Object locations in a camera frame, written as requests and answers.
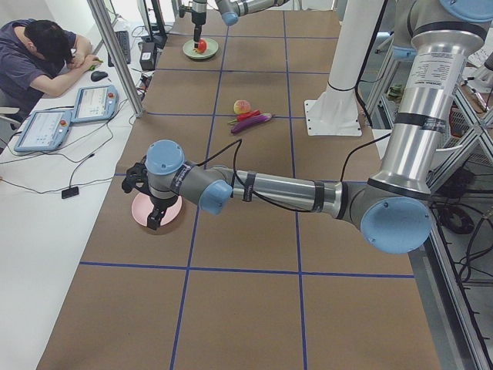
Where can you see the red chili pepper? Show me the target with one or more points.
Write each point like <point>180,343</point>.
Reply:
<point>243,116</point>

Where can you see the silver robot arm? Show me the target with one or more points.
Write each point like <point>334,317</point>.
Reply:
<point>387,204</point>
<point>230,12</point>

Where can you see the black power adapter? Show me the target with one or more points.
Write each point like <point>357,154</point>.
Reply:
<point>147,59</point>

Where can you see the far blue teach pendant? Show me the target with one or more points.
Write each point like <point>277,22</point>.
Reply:
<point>95,103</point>

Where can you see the aluminium frame post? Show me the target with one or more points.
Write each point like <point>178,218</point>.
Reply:
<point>104,25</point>

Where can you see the blue teach pendant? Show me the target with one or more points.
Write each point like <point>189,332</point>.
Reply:
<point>95,103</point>
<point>44,131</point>

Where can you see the purple eggplant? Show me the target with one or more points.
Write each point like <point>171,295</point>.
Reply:
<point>250,122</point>

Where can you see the green plate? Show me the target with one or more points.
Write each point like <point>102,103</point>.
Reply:
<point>212,49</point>

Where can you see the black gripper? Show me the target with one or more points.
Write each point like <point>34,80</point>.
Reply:
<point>162,203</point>
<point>199,17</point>

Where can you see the black keyboard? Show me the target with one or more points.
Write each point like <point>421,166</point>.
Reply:
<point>124,44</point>

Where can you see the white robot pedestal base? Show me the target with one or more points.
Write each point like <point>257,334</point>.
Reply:
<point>335,111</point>

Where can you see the black computer mouse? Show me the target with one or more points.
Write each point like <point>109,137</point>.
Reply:
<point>98,75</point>

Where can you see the near blue teach pendant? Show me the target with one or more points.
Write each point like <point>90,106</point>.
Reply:
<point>44,131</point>

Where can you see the pink plate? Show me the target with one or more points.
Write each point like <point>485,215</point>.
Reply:
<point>142,207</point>

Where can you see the yellow pink peach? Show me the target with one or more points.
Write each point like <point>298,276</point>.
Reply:
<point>241,106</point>

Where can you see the seated person in blue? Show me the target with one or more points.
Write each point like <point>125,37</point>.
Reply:
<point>40,58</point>

